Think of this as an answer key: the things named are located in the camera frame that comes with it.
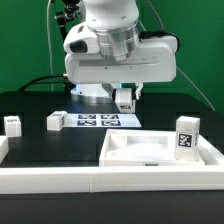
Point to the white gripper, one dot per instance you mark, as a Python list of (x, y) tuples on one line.
[(153, 60)]

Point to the white square tabletop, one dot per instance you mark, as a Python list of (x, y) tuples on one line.
[(122, 147)]

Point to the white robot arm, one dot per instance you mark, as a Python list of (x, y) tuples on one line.
[(108, 48)]

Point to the AprilTag base sheet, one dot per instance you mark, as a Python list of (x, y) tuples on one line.
[(102, 120)]

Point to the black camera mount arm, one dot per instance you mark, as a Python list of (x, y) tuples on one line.
[(71, 8)]

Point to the white U-shaped obstacle wall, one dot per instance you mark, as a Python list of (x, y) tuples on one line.
[(210, 176)]

